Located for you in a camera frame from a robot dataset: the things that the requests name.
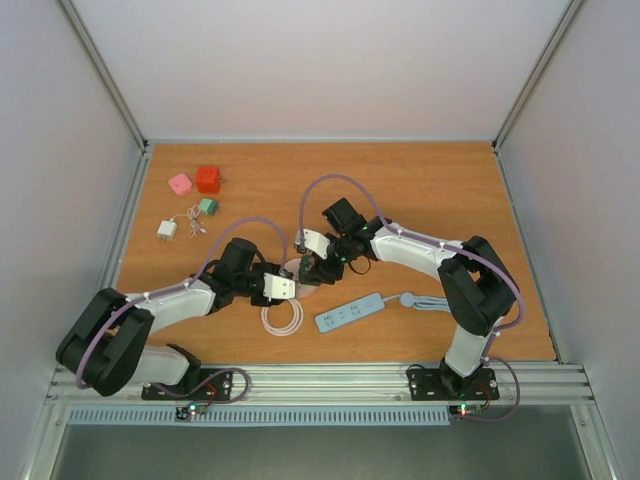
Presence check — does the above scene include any dark green patterned cube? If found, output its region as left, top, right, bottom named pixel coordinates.
left=298, top=254, right=318, bottom=285

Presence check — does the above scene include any pink round socket hub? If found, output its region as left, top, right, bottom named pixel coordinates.
left=284, top=257, right=318, bottom=299

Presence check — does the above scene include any light blue power strip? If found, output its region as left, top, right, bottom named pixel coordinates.
left=315, top=293, right=385, bottom=334

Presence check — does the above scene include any white USB cable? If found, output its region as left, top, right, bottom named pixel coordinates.
left=169, top=206, right=211, bottom=239

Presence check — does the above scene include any green small plug charger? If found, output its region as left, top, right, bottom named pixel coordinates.
left=198, top=198, right=219, bottom=216

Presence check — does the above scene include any white USB wall charger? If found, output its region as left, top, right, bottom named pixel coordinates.
left=156, top=220, right=177, bottom=241

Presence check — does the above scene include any red cube plug adapter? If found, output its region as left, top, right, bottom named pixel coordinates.
left=195, top=165, right=222, bottom=194

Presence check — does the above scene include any pink cube plug adapter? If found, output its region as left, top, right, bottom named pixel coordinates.
left=168, top=173, right=193, bottom=196

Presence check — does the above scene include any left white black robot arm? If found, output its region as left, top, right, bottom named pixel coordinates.
left=55, top=238, right=296, bottom=398

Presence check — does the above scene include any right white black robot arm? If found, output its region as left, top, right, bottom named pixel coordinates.
left=296, top=198, right=522, bottom=397

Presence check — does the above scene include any left small circuit board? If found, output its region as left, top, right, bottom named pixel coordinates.
left=174, top=404, right=208, bottom=421

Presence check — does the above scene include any small circuit board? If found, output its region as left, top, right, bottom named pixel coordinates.
left=449, top=403, right=488, bottom=418
left=174, top=404, right=208, bottom=421

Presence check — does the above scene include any right small circuit board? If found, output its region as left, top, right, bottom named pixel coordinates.
left=449, top=403, right=488, bottom=418

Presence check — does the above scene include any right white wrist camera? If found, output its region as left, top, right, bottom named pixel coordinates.
left=294, top=229, right=331, bottom=259

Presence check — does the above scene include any light blue coiled power cord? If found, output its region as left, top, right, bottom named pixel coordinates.
left=383, top=291, right=454, bottom=315

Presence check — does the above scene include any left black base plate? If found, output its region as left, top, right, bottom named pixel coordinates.
left=141, top=368, right=233, bottom=401

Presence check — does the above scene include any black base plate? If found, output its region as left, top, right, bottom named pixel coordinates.
left=405, top=363, right=500, bottom=401
left=141, top=368, right=233, bottom=401

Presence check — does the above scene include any blue slotted cable duct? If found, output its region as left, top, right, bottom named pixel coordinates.
left=67, top=406, right=450, bottom=428

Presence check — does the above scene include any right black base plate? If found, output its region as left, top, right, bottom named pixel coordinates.
left=405, top=363, right=500, bottom=401

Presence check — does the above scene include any aluminium front rail frame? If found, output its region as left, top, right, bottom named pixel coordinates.
left=45, top=361, right=595, bottom=406

